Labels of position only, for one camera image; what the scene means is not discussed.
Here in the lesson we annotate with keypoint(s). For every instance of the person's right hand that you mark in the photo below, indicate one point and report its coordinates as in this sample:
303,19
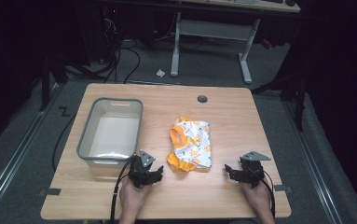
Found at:
258,199

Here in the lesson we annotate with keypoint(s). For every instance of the black metal stand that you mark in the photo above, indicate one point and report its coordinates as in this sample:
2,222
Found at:
299,93
45,84

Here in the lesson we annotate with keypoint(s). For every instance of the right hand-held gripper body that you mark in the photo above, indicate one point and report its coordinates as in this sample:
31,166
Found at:
252,169

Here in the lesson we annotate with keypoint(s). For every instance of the grey rimmed white plastic bin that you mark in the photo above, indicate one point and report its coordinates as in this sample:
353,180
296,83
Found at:
114,133

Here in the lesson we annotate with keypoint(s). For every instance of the grey tape strip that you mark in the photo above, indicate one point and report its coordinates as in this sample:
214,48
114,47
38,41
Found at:
52,191
283,188

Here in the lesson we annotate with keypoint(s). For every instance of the white framed background desk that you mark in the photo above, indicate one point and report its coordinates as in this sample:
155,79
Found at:
212,29

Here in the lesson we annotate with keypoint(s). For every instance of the folded white orange patterned garment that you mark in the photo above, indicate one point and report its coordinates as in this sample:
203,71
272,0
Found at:
193,144

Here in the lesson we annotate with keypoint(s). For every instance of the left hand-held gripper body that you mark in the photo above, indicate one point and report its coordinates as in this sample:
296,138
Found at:
139,170

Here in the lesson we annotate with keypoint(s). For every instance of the person's left hand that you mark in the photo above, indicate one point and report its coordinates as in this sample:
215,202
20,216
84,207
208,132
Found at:
133,196

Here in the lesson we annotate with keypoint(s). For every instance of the metal floor rail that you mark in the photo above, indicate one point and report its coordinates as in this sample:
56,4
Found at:
14,155
313,161

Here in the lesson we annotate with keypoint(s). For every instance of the crumpled white paper scrap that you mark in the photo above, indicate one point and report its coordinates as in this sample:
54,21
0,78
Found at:
160,73

